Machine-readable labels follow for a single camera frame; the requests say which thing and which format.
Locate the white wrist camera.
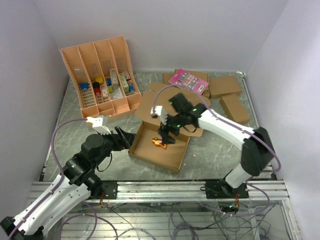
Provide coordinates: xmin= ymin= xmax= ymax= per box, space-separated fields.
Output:
xmin=150 ymin=105 xmax=169 ymax=125
xmin=85 ymin=115 xmax=112 ymax=136

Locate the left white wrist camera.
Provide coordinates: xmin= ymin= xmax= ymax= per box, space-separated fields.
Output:
xmin=85 ymin=115 xmax=112 ymax=136

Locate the orange toy car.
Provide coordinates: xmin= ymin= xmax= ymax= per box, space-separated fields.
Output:
xmin=151 ymin=137 xmax=167 ymax=149

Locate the small folded cardboard box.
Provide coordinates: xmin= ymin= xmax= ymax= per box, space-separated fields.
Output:
xmin=220 ymin=94 xmax=251 ymax=124

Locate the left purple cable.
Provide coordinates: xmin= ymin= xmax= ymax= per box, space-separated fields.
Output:
xmin=7 ymin=117 xmax=98 ymax=240

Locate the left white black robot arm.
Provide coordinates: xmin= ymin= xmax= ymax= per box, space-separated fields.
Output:
xmin=0 ymin=127 xmax=136 ymax=240

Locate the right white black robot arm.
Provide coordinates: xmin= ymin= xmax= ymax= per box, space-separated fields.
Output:
xmin=150 ymin=93 xmax=275 ymax=198

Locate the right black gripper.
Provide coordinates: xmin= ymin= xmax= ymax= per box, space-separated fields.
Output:
xmin=158 ymin=111 xmax=187 ymax=144

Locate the purple cable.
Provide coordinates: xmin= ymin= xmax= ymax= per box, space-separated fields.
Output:
xmin=152 ymin=84 xmax=282 ymax=218
xmin=7 ymin=117 xmax=98 ymax=240

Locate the folded cardboard box under book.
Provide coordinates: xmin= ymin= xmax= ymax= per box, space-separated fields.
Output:
xmin=161 ymin=69 xmax=211 ymax=100

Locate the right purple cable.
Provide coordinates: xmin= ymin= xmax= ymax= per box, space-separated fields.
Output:
xmin=152 ymin=84 xmax=282 ymax=218

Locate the pink paperback book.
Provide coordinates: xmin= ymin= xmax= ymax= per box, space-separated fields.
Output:
xmin=168 ymin=69 xmax=210 ymax=96

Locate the green white small carton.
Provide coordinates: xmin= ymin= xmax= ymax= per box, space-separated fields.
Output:
xmin=119 ymin=73 xmax=129 ymax=94

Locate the folded cardboard box middle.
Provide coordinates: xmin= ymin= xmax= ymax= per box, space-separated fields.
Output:
xmin=208 ymin=76 xmax=242 ymax=99

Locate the aluminium mounting rail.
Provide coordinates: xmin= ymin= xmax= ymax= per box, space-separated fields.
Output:
xmin=28 ymin=180 xmax=291 ymax=203

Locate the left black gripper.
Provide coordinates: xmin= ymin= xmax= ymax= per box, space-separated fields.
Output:
xmin=92 ymin=125 xmax=137 ymax=167

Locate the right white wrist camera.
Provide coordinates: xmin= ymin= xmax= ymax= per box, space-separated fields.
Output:
xmin=150 ymin=105 xmax=169 ymax=125

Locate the large cardboard box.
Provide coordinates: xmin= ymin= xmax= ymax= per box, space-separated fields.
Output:
xmin=128 ymin=82 xmax=211 ymax=174

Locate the peach plastic file organizer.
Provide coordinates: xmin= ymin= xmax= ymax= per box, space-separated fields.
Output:
xmin=61 ymin=36 xmax=142 ymax=120

